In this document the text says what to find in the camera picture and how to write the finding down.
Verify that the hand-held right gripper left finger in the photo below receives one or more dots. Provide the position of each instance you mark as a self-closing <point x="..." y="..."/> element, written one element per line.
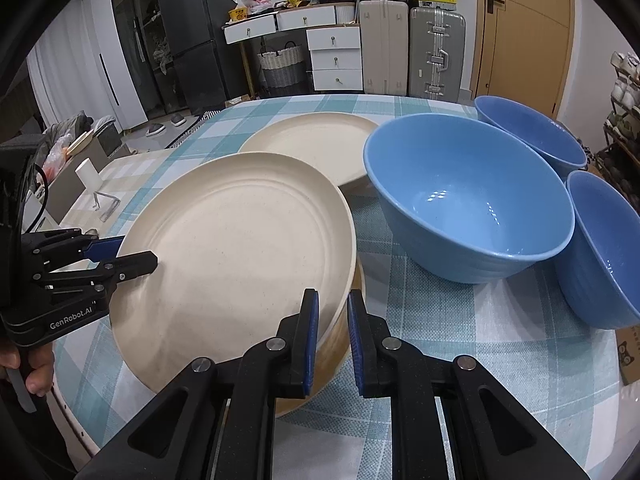
<point x="312" y="330"/>

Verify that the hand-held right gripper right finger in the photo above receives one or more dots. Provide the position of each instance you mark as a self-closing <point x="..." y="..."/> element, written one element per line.
<point x="354" y="340"/>

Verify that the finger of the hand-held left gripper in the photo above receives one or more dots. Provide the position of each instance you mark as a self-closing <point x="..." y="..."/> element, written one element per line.
<point x="135" y="265"/>
<point x="105" y="246"/>

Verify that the blue bowl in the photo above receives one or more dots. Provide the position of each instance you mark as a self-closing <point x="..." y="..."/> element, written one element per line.
<point x="605" y="250"/>
<point x="530" y="130"/>
<point x="465" y="200"/>

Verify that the person's left hand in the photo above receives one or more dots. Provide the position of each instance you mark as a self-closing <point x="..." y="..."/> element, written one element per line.
<point x="40" y="370"/>

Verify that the white paper roll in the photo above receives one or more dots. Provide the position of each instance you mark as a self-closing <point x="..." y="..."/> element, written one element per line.
<point x="89" y="175"/>

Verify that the teal plaid tablecloth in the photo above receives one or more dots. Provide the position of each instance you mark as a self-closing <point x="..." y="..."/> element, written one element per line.
<point x="435" y="320"/>

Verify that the beige checked cloth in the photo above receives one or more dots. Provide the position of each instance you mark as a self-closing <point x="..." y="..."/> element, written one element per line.
<point x="140" y="170"/>

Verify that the grey storage ottoman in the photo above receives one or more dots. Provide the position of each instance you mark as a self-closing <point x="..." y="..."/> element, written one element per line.
<point x="112" y="137"/>

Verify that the grey slipper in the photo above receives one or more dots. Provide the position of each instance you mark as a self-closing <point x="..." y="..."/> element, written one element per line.
<point x="178" y="120"/>
<point x="156" y="130"/>

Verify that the striped rug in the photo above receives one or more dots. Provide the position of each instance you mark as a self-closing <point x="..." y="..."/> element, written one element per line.
<point x="200" y="122"/>

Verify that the white wardrobe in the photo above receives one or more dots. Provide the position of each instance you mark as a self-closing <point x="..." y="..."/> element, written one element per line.
<point x="115" y="75"/>

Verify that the small cardboard box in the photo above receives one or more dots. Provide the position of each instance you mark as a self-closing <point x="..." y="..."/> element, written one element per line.
<point x="240" y="100"/>

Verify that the dark glass cabinet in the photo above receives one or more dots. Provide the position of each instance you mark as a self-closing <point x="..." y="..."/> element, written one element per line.
<point x="135" y="35"/>

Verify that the black refrigerator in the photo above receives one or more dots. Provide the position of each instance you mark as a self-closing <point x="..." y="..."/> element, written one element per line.
<point x="200" y="35"/>

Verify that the woven laundry basket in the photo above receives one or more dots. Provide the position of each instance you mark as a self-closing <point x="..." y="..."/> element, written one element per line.
<point x="282" y="72"/>

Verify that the yellow snack box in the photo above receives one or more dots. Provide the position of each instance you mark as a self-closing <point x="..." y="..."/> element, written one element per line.
<point x="238" y="15"/>

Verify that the white drawer desk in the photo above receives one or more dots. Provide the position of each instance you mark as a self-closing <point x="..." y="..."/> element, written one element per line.
<point x="332" y="60"/>

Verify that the printed cardboard box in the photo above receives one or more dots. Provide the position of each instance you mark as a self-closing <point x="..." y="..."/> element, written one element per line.
<point x="631" y="355"/>

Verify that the white plastic bag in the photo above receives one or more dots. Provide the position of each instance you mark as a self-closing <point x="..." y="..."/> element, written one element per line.
<point x="252" y="2"/>

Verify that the beige suitcase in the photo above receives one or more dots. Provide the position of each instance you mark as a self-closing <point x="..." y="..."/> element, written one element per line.
<point x="384" y="45"/>

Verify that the silver suitcase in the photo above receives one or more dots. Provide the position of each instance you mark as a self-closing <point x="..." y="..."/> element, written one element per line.
<point x="425" y="45"/>

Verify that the white ribbed bin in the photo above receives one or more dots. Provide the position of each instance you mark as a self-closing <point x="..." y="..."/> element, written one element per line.
<point x="346" y="14"/>

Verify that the shoe rack with shoes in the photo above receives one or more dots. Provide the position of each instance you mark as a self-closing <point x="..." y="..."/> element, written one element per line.
<point x="620" y="135"/>

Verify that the yellow shoe box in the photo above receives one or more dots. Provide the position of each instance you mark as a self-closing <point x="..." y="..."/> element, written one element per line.
<point x="435" y="0"/>

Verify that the wooden door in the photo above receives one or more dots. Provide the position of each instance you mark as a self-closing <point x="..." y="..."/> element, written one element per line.
<point x="530" y="35"/>

